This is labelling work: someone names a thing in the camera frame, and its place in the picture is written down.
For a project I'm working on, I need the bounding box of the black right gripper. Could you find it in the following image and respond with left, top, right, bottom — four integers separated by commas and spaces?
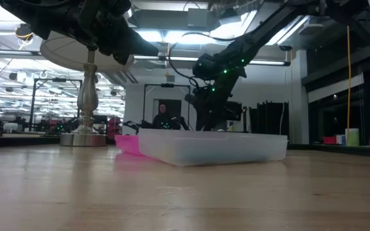
184, 75, 237, 131

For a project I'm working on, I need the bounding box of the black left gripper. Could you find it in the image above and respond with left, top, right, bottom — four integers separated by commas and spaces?
75, 0, 159, 65

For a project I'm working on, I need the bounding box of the clear pencil box pink lid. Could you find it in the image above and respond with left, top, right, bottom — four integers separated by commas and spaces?
114, 128, 288, 167

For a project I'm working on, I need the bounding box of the grey ceiling box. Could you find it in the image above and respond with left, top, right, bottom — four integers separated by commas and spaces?
187, 8, 209, 28

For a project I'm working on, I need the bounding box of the black monitor screen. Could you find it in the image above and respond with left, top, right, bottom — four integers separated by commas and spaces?
223, 100, 243, 122

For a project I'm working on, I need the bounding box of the person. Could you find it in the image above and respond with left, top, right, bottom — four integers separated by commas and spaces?
152, 102, 173, 130

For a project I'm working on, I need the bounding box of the black curtain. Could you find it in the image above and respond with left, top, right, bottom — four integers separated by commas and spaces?
248, 101, 290, 144

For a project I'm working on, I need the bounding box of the white shade silver table lamp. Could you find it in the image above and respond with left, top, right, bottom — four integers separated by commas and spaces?
39, 30, 135, 148

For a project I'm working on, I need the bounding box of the pink background object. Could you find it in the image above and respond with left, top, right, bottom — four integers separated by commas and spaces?
107, 115, 122, 137

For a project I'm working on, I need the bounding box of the long ceiling light bar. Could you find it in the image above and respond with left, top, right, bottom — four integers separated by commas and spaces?
133, 55, 291, 67

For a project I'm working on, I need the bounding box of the green white container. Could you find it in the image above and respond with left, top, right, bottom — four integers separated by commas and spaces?
344, 128, 360, 148

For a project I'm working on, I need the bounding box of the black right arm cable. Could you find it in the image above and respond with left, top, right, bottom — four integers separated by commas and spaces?
167, 31, 237, 89

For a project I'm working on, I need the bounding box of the black background gantry frame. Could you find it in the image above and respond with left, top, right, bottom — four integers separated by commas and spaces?
28, 77, 84, 132
142, 83, 191, 131

